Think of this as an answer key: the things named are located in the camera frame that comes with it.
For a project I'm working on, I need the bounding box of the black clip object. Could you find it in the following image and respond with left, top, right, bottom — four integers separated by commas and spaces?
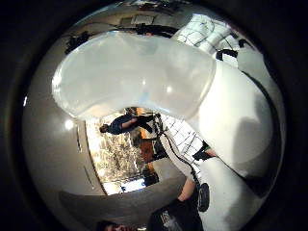
192, 140, 218, 162

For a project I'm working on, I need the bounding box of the black loop strap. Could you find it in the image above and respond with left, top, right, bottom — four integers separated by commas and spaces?
215, 47, 239, 62

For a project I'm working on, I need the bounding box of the translucent white plastic container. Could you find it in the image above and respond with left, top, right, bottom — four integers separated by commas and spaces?
51, 30, 218, 121

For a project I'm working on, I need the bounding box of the the person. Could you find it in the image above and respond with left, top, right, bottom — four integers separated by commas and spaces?
95, 176, 205, 231

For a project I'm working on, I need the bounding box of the black oval device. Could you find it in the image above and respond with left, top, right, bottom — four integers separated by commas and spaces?
197, 182, 211, 213

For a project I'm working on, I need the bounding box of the black cable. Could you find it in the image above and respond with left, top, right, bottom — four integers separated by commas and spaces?
155, 113, 203, 189

